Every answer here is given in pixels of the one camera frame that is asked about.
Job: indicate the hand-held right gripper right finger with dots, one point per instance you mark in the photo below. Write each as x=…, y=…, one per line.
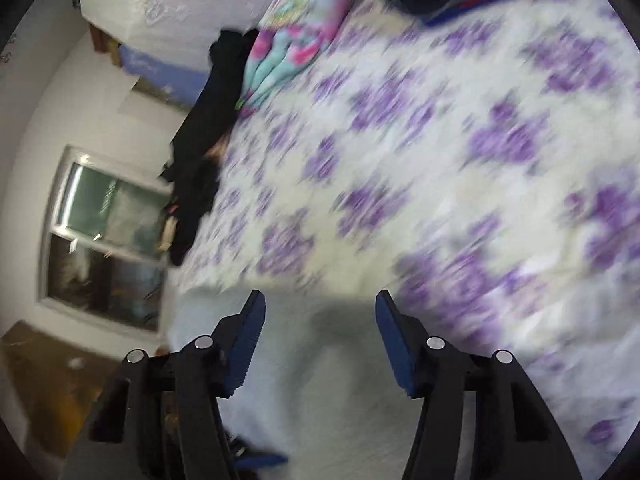
x=395, y=345

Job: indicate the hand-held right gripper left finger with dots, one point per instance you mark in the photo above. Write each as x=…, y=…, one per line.
x=245, y=340

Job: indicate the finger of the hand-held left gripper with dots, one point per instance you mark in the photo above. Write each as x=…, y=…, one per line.
x=262, y=460

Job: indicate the grey sweatshirt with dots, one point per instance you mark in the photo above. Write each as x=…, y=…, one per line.
x=320, y=385

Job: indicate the white framed interior window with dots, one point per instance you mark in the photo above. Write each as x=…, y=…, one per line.
x=105, y=245

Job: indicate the black garment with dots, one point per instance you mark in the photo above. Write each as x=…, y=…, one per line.
x=200, y=160

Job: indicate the bed with purple floral sheet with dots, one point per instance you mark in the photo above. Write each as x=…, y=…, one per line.
x=425, y=160

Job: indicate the leaning picture board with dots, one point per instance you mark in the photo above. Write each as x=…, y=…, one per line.
x=150, y=102

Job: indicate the blue packaged mattress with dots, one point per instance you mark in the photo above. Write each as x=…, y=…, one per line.
x=160, y=70

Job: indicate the floral rolled blanket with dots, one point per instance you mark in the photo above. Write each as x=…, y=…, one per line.
x=295, y=25

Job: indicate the dark brown box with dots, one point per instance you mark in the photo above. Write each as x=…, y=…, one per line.
x=105, y=45

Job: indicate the white lace cover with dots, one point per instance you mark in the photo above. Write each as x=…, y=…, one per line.
x=165, y=0

